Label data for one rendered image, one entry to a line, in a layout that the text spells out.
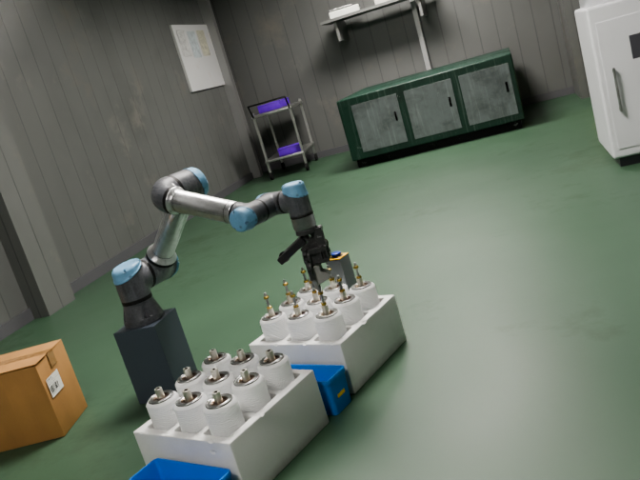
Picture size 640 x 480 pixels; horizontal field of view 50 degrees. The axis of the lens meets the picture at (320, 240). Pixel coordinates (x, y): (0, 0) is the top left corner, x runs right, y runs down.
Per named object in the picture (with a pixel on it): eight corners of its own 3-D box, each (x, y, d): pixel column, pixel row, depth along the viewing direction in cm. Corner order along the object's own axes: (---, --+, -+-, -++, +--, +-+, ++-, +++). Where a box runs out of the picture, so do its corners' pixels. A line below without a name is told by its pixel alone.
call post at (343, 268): (346, 333, 276) (324, 261, 269) (354, 326, 282) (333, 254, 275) (360, 332, 272) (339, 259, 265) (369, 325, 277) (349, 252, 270)
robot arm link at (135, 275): (113, 304, 261) (101, 270, 258) (140, 290, 272) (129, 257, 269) (133, 303, 254) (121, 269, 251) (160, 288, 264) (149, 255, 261)
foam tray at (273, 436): (152, 485, 204) (132, 431, 200) (237, 413, 234) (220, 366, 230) (250, 504, 180) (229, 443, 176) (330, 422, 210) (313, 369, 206)
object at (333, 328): (322, 370, 231) (307, 320, 227) (337, 355, 239) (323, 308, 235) (345, 370, 225) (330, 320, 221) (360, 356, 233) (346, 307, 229)
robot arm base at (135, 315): (118, 331, 260) (109, 308, 258) (137, 315, 274) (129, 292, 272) (152, 325, 255) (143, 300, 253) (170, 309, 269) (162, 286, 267)
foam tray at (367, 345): (263, 390, 246) (248, 345, 242) (321, 340, 276) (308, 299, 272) (354, 394, 223) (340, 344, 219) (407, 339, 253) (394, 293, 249)
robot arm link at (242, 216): (132, 183, 232) (246, 206, 207) (156, 174, 241) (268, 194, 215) (137, 215, 237) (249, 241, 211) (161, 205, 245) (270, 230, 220)
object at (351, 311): (342, 347, 245) (328, 300, 241) (367, 338, 247) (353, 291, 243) (350, 355, 236) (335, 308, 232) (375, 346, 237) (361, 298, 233)
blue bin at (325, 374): (264, 411, 229) (253, 379, 227) (283, 394, 238) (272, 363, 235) (338, 417, 212) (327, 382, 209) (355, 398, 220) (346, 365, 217)
